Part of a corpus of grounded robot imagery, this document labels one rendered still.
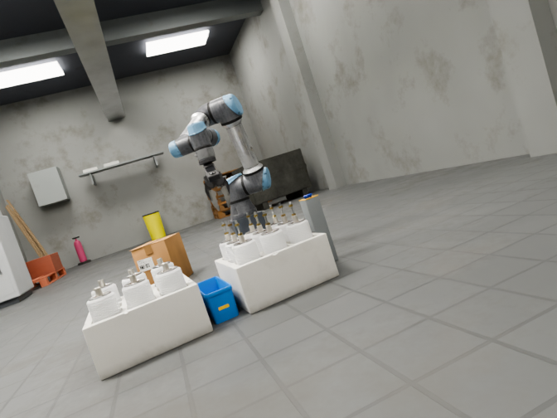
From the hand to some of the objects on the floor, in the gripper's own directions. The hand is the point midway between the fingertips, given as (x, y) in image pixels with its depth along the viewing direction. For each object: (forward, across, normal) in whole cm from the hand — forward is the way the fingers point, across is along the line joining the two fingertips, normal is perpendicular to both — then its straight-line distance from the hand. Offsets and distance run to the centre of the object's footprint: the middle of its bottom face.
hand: (223, 206), depth 169 cm
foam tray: (+40, +41, +4) cm, 58 cm away
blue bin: (+40, +15, 0) cm, 43 cm away
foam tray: (+40, -12, -3) cm, 42 cm away
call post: (+41, -40, -15) cm, 59 cm away
